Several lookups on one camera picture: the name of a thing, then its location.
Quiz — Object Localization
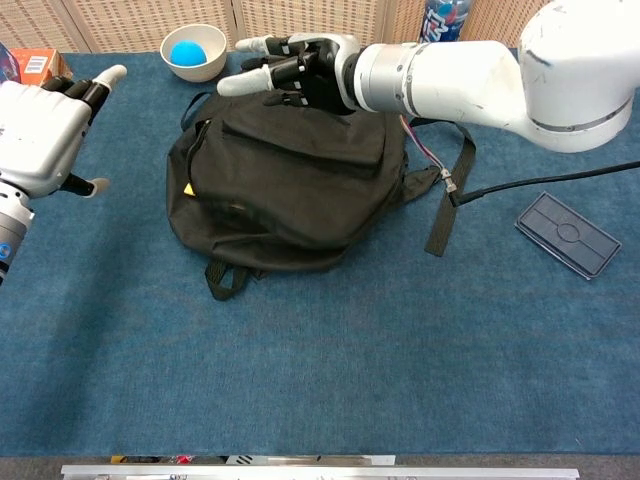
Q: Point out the beige bowl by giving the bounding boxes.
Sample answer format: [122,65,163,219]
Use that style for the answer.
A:
[159,23,229,84]

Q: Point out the blue ball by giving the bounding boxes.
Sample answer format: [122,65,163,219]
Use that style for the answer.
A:
[169,39,208,66]

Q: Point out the black fabric backpack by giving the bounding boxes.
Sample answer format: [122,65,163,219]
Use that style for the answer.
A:
[165,91,477,301]

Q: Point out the blue and white snack box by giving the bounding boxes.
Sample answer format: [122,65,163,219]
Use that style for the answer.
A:
[0,42,24,84]

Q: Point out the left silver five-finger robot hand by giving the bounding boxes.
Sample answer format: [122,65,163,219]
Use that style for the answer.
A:
[0,64,129,200]

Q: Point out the blue labelled plastic bottle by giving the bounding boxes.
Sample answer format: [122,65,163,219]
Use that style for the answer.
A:
[419,0,474,46]

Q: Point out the coloured wrist wires with connector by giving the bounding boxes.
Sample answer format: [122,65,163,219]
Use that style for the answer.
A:
[398,114,457,196]

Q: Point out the orange cardboard box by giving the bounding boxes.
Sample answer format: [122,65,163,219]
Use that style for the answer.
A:
[8,48,74,86]

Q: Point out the beige lattice folding screen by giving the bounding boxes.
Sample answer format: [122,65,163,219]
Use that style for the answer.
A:
[0,0,640,54]

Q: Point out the blue felt table mat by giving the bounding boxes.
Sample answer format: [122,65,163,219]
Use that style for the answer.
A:
[0,49,640,459]

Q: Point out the aluminium profile rail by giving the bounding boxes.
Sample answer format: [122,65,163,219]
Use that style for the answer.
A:
[60,463,581,480]

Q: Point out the black cable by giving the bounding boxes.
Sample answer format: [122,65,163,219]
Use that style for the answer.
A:
[449,159,640,207]

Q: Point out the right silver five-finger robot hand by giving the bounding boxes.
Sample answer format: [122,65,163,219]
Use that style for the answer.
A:
[216,32,361,114]

